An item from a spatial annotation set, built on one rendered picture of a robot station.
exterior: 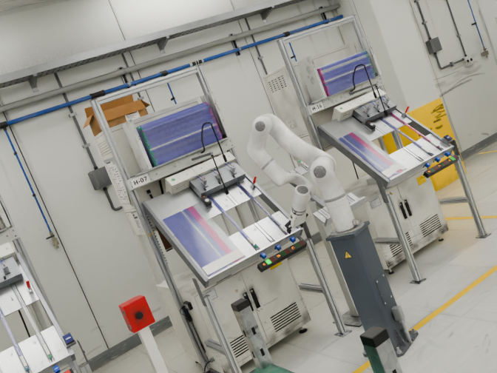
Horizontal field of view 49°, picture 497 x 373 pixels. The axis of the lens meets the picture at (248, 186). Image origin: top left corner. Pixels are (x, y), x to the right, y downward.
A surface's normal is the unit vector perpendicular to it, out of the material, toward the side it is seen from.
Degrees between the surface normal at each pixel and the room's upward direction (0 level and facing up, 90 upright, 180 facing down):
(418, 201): 90
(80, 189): 90
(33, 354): 47
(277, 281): 90
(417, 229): 90
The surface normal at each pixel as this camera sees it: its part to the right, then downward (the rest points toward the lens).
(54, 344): 0.09, -0.69
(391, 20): 0.48, -0.08
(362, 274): -0.60, 0.32
